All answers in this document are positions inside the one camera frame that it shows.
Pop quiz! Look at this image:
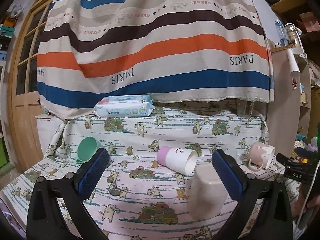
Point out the beige speckled cup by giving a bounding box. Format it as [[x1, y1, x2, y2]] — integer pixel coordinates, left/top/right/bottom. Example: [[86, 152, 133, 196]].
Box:
[[187, 163, 228, 220]]

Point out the grey cup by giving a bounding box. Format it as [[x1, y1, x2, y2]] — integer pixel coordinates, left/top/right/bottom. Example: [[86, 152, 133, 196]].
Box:
[[221, 144, 238, 162]]

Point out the white pink paper cup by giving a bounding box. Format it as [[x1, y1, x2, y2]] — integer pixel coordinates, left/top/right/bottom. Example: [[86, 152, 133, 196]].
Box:
[[157, 146, 197, 176]]

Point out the green cup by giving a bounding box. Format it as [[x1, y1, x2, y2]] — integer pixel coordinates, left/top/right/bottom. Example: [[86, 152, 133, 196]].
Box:
[[76, 137, 104, 163]]

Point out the right hand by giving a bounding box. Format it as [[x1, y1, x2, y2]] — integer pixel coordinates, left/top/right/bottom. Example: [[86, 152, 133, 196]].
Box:
[[298, 184, 320, 213]]

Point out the pink white mug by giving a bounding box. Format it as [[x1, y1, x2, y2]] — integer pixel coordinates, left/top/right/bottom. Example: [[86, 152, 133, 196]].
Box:
[[248, 141, 275, 172]]

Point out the wooden shelf unit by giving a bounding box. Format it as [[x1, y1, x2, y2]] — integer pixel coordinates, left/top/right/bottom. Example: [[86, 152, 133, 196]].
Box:
[[267, 0, 320, 156]]

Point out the cartoon sticker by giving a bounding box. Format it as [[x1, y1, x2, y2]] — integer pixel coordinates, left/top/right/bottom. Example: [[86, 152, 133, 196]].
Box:
[[292, 77, 298, 89]]

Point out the white clip lamp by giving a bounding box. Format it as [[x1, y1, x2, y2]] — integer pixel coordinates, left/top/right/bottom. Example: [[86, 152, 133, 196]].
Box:
[[286, 48, 307, 78]]

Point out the cat print bed sheet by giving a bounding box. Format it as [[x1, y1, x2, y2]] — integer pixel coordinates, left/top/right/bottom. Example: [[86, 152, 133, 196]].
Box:
[[1, 107, 268, 239]]

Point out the wooden glass door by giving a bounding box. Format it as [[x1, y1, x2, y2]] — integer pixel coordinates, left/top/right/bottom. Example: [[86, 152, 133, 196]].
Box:
[[8, 0, 53, 172]]

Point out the clear plastic bottle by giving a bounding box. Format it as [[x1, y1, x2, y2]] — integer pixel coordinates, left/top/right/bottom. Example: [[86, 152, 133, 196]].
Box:
[[275, 20, 288, 46]]

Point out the baby wipes pack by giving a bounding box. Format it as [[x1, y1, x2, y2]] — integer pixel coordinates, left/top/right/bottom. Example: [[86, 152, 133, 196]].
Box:
[[93, 94, 155, 118]]

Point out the striped Hermes Paris blanket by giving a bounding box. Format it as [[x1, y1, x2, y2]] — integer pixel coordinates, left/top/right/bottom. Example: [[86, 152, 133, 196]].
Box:
[[37, 0, 274, 119]]

